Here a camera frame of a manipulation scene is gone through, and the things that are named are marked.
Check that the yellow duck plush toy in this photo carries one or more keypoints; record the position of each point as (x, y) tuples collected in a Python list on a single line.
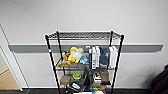
[(76, 55)]

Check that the small light blue toy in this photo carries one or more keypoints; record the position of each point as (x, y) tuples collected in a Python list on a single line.
[(84, 59)]

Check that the white Oculus box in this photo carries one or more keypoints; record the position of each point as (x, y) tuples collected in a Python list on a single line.
[(93, 57)]

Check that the slim white box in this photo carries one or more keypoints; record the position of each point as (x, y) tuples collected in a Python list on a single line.
[(98, 56)]

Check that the green and yellow toy bowl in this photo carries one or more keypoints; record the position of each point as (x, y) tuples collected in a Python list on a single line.
[(77, 76)]

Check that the tall white box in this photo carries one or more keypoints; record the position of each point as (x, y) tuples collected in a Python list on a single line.
[(113, 57)]

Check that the black pointed bag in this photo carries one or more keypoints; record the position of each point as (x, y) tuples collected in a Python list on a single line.
[(87, 78)]

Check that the white striped box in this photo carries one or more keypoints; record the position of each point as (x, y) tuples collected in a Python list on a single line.
[(97, 77)]

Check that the stacked brown boxes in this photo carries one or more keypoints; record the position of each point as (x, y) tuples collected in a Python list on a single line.
[(105, 76)]

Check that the small cardboard box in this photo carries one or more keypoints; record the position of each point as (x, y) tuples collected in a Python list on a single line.
[(65, 80)]

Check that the black crumpled bag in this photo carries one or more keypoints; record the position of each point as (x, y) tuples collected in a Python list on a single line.
[(76, 86)]

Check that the blue green yellow bundle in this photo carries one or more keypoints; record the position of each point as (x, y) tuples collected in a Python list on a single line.
[(95, 88)]

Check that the black chair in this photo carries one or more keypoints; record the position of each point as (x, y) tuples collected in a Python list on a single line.
[(160, 81)]

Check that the long grey wall band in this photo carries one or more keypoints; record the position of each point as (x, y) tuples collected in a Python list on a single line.
[(30, 48)]

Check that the white door frame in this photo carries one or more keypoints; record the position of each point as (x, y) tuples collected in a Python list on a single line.
[(10, 60)]

